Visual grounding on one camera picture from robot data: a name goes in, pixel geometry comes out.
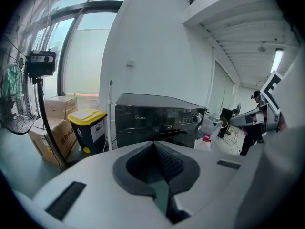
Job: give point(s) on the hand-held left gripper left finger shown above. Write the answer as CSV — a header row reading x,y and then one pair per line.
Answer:
x,y
95,175

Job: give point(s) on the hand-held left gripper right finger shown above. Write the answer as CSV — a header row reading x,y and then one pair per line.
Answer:
x,y
209,175

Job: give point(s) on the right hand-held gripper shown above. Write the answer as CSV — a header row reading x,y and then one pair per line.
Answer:
x,y
271,113

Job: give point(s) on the black washing machine door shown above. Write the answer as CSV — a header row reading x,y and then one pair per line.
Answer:
x,y
133,137

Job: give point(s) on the black washing machine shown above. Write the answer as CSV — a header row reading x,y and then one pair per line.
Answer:
x,y
152,113

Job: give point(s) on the small black standing fan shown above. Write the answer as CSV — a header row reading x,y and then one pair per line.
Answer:
x,y
238,108

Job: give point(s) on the black cabinet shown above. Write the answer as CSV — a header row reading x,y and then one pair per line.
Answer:
x,y
226,113

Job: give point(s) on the white plastic container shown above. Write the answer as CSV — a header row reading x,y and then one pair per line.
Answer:
x,y
210,126

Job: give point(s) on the white plastic bag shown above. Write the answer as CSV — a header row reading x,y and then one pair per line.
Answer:
x,y
203,142

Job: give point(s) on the black bin with yellow lid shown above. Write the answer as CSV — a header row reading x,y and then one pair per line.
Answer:
x,y
88,130

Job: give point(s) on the large printed cardboard box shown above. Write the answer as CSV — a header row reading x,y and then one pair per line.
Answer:
x,y
62,137

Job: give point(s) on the white pole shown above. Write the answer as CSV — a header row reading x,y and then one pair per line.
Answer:
x,y
109,118

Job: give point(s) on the fluorescent ceiling lamp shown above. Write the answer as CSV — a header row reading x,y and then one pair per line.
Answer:
x,y
277,59

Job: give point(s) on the round ceiling fixture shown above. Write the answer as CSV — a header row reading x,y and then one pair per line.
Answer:
x,y
262,48

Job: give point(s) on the small cardboard box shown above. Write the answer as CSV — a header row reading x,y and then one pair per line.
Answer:
x,y
57,106

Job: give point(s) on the green cloth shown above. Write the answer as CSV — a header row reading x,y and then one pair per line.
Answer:
x,y
13,80

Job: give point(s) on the white wall pipe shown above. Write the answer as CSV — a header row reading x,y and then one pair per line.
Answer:
x,y
212,80

